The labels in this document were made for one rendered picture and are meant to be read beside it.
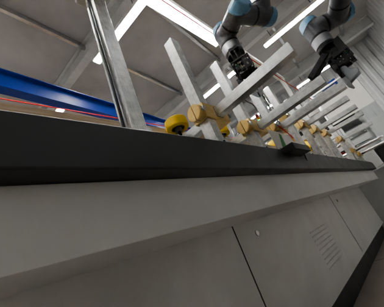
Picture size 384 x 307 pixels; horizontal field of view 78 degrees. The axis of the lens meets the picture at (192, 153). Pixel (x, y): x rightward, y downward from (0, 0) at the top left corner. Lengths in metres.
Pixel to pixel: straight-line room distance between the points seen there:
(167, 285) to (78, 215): 0.35
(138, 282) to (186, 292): 0.14
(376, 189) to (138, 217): 3.22
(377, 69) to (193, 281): 10.12
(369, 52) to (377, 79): 1.02
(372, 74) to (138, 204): 10.21
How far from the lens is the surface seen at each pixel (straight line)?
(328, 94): 1.11
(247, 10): 1.02
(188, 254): 0.70
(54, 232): 0.34
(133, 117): 0.48
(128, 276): 0.59
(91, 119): 0.71
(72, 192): 0.37
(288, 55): 0.64
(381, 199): 3.47
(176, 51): 0.83
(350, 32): 9.73
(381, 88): 10.27
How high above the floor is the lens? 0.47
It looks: 22 degrees up
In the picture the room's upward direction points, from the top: 22 degrees counter-clockwise
